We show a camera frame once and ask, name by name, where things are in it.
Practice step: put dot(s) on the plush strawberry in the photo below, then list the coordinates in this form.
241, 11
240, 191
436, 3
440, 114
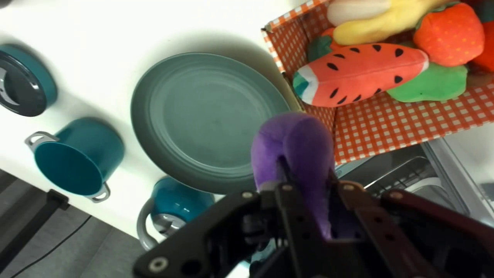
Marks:
449, 32

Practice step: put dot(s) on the yellow plush banana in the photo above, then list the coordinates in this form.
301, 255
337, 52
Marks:
380, 20

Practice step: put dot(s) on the green plush leaf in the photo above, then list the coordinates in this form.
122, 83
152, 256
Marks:
432, 85

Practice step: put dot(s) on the teal pot lid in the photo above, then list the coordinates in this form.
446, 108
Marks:
25, 78

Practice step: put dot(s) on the orange checkered box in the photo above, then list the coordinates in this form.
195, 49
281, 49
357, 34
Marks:
402, 123

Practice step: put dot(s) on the red plush tomato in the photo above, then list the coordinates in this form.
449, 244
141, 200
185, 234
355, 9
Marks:
485, 48

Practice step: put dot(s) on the teal mug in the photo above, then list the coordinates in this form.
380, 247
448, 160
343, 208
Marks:
178, 205

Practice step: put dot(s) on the purple plush eggplant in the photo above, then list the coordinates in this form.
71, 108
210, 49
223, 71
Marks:
298, 148

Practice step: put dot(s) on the teal toy pot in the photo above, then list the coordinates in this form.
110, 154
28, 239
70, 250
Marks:
77, 159

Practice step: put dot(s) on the black tripod stand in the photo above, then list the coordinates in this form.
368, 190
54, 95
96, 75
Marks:
31, 225

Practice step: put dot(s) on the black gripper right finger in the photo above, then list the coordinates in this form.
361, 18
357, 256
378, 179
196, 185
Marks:
375, 236

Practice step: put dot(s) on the grey round plate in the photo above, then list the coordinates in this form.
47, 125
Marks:
206, 117

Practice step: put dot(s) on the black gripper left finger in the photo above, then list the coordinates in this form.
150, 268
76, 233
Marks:
298, 231

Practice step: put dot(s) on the plush watermelon slice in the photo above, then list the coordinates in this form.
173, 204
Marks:
360, 71

